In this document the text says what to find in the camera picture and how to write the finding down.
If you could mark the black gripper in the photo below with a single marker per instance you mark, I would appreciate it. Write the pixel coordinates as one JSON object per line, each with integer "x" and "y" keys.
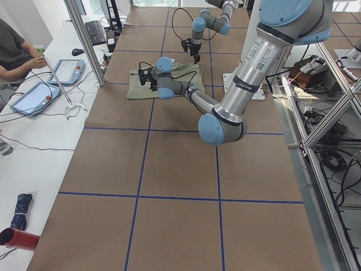
{"x": 154, "y": 78}
{"x": 195, "y": 47}

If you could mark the olive green long-sleeve shirt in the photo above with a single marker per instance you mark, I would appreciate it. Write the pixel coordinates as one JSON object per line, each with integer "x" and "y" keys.
{"x": 173, "y": 79}

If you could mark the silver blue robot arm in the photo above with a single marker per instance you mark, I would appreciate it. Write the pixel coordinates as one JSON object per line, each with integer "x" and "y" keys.
{"x": 281, "y": 24}
{"x": 205, "y": 19}

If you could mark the black keyboard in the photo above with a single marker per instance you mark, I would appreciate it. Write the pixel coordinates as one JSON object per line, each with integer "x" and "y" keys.
{"x": 95, "y": 32}

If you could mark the black computer mouse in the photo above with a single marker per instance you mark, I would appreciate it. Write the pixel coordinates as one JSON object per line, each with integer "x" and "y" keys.
{"x": 76, "y": 52}

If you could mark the far blue teach pendant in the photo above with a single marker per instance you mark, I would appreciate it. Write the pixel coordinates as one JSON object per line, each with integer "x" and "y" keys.
{"x": 69, "y": 71}

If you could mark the blue teach pendant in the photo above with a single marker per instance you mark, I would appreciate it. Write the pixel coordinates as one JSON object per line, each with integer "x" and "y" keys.
{"x": 36, "y": 99}
{"x": 69, "y": 71}

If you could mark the long metal rod tool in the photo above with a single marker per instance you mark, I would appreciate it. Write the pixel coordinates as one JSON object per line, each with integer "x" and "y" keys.
{"x": 53, "y": 80}

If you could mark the near blue teach pendant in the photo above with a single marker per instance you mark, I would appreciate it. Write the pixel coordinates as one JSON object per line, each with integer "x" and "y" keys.
{"x": 36, "y": 99}

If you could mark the seated person in grey shirt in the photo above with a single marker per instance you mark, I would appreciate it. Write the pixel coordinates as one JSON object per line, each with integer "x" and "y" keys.
{"x": 18, "y": 56}

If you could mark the folded dark blue umbrella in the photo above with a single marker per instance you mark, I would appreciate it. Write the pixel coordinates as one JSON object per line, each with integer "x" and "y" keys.
{"x": 19, "y": 220}

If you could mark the red cylinder bottle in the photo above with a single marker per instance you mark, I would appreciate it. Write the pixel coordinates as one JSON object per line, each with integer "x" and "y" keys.
{"x": 15, "y": 238}

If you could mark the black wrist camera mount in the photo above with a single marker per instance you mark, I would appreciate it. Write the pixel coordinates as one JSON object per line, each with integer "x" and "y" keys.
{"x": 145, "y": 75}
{"x": 186, "y": 44}

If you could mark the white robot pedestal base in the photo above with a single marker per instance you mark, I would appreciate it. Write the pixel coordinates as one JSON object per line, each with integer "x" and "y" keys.
{"x": 246, "y": 70}

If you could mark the aluminium frame post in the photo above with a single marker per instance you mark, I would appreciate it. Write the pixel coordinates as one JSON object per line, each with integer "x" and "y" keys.
{"x": 79, "y": 26}

